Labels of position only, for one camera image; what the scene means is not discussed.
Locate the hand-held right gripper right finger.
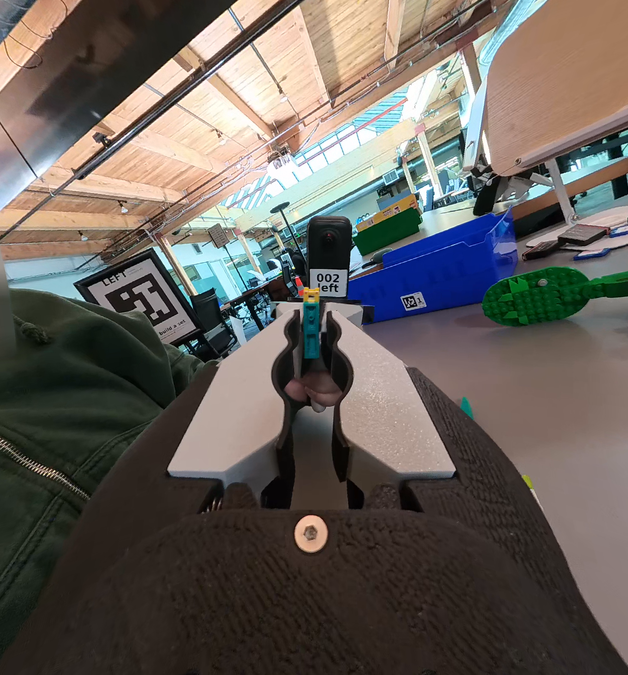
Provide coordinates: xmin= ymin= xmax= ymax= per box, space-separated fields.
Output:
xmin=323 ymin=310 xmax=457 ymax=508

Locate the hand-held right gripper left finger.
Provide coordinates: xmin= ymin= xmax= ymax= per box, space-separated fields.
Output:
xmin=167 ymin=307 xmax=300 ymax=509

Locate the green lego plate assembly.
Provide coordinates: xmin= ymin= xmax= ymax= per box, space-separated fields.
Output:
xmin=482 ymin=266 xmax=628 ymax=328

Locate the person's left hand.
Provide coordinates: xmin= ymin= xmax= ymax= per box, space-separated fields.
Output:
xmin=285 ymin=377 xmax=342 ymax=413

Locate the black floor lamp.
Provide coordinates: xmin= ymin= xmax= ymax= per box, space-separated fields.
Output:
xmin=270 ymin=200 xmax=307 ymax=264

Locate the green plastic bin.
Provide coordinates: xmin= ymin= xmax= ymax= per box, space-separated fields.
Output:
xmin=352 ymin=207 xmax=423 ymax=257

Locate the black office chair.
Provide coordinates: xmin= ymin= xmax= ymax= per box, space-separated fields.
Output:
xmin=190 ymin=287 xmax=239 ymax=360

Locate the yellow cardboard box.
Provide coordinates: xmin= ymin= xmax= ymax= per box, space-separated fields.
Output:
xmin=356 ymin=194 xmax=419 ymax=232

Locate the blue plastic bin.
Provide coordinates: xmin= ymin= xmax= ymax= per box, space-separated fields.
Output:
xmin=346 ymin=207 xmax=519 ymax=324

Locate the framed black-white marker sign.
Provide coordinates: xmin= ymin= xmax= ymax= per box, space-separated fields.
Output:
xmin=74 ymin=248 xmax=204 ymax=346

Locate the dark green zip jacket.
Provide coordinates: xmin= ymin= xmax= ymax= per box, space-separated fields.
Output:
xmin=0 ymin=289 xmax=221 ymax=675

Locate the black card box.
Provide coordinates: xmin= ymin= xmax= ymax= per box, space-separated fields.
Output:
xmin=558 ymin=224 xmax=610 ymax=246

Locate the white mat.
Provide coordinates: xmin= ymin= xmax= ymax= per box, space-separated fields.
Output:
xmin=525 ymin=203 xmax=628 ymax=250

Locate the wooden desk with white legs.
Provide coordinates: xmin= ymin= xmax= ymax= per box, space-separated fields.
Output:
xmin=462 ymin=0 xmax=628 ymax=223

